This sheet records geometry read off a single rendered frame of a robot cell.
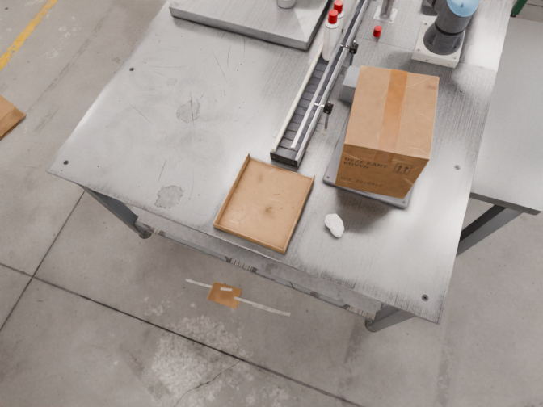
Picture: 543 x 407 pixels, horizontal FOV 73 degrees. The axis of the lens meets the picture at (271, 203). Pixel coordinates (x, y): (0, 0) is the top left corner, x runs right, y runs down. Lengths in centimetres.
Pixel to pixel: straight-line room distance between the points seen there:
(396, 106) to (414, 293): 58
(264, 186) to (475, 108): 87
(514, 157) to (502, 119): 17
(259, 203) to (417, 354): 120
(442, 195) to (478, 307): 98
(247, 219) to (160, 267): 103
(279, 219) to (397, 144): 46
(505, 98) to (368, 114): 72
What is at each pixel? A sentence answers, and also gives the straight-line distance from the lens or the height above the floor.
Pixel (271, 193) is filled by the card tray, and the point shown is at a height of 83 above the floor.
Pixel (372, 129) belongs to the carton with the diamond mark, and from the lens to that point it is 112.
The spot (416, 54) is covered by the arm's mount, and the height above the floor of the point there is 86.
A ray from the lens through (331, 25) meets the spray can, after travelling 150.
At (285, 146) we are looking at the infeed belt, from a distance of 135.
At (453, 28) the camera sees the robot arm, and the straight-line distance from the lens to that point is 167.
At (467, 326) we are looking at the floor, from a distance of 222.
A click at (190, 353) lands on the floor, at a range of 209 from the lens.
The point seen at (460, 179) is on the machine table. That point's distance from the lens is 146.
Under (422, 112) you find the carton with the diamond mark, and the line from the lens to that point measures 119.
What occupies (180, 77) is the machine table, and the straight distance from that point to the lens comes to 170.
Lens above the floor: 202
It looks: 66 degrees down
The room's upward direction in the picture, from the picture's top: 8 degrees counter-clockwise
